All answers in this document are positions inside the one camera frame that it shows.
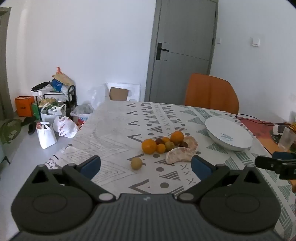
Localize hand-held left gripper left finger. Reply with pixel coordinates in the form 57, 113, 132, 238
20, 155, 116, 203

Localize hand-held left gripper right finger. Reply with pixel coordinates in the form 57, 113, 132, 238
177, 155, 266, 202

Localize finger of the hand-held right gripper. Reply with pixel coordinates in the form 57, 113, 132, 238
255, 156, 281, 172
272, 151, 296, 161

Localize peeled pomelo segment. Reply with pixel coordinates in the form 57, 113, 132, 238
165, 146, 195, 164
183, 136, 199, 153

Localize large orange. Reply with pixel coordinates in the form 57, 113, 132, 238
142, 138, 158, 155
170, 131, 185, 143

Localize white plate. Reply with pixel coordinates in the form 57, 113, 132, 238
205, 116, 253, 151

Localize yellow-green plum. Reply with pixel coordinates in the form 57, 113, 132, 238
131, 158, 142, 171

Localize clear plastic cup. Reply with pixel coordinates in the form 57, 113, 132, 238
279, 126, 296, 151

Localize red mat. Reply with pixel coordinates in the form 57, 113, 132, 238
238, 117, 296, 153

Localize patterned tablecloth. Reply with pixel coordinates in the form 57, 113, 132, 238
47, 101, 296, 239

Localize white and red plastic bag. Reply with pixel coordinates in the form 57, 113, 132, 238
53, 116, 78, 138

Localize white paper bag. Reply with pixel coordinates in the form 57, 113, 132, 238
36, 122, 57, 149

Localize grey plastic bag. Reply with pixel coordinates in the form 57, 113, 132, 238
70, 101, 95, 122

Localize white tote bag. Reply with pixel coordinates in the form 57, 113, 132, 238
40, 103, 67, 123

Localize clear plastic bag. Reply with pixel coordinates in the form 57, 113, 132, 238
89, 87, 107, 107

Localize black metal rack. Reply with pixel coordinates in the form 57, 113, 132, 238
67, 85, 77, 114

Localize black slippers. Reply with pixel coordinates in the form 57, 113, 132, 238
21, 116, 37, 135

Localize orange chair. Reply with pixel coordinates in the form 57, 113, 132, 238
184, 73, 239, 115

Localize brown cardboard piece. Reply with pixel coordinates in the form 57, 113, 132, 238
109, 87, 129, 101

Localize white foam board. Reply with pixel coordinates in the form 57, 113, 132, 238
105, 82, 141, 102

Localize blue bag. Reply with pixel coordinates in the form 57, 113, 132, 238
50, 79, 68, 93

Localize orange box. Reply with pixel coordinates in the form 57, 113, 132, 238
15, 96, 35, 117

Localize brown paper bag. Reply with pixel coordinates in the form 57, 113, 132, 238
52, 67, 74, 86

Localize grey door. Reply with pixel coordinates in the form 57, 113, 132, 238
144, 0, 219, 102

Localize black cable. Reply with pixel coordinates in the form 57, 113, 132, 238
236, 113, 287, 127

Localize black door handle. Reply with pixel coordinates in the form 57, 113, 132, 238
156, 42, 169, 60

